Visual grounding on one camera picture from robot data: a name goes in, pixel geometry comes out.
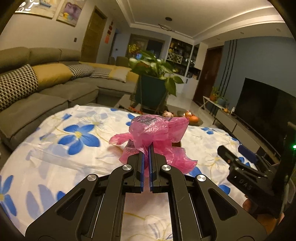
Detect pink plastic bag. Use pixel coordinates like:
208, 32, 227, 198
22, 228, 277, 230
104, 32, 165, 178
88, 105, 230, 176
109, 114, 197, 174

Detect operator hand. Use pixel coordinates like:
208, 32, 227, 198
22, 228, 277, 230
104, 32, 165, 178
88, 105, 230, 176
242, 198, 285, 235

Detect grey tv console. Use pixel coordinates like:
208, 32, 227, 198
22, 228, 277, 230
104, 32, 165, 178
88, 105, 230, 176
214, 109, 280, 163

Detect white blue floral tablecloth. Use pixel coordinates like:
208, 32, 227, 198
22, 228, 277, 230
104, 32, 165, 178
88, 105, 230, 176
1, 105, 251, 233

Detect black flat television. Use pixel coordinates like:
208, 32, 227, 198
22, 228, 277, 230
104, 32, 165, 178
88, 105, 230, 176
234, 78, 295, 156

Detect small potted plants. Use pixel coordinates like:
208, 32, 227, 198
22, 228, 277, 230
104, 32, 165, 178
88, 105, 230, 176
209, 86, 228, 108

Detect small white side table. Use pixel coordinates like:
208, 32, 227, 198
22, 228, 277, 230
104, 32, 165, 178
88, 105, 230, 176
199, 96, 224, 115

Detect dark wooden door right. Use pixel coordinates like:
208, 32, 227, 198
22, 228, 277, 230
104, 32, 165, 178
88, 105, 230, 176
193, 46, 224, 106

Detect grey sectional sofa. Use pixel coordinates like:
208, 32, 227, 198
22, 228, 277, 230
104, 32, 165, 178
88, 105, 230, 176
1, 47, 138, 150

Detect potted green plant dark pot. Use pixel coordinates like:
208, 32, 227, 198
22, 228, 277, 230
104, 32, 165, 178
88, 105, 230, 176
129, 50, 184, 114

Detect mustard yellow cushion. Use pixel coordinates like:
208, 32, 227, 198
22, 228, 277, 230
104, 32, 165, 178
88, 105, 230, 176
32, 63, 73, 91

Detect display cabinet white base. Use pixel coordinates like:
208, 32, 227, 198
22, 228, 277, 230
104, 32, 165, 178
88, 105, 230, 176
166, 38, 207, 93

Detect black white patterned cushion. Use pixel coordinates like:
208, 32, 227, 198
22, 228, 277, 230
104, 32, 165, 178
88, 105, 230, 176
0, 64, 38, 111

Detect wooden door left wall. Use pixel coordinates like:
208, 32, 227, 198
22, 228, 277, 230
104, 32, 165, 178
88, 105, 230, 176
81, 6, 107, 63

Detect purple wall painting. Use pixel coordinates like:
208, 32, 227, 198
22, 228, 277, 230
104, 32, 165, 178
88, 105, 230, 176
57, 0, 86, 27

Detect sailboat wall painting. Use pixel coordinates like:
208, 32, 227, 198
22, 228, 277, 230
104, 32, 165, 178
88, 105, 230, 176
15, 0, 61, 19

